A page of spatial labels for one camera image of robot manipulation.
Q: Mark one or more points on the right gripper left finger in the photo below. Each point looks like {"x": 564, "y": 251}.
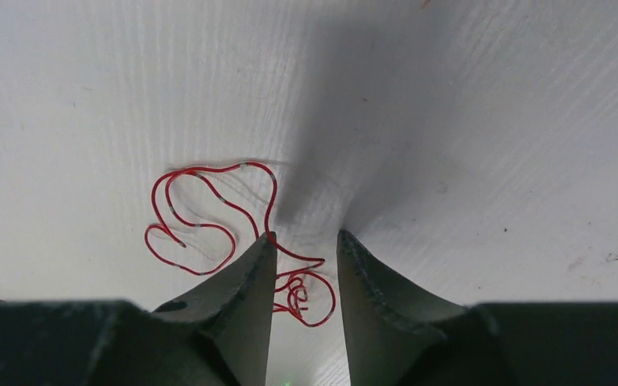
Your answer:
{"x": 217, "y": 333}

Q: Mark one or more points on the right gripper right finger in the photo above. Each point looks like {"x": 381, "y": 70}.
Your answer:
{"x": 397, "y": 333}

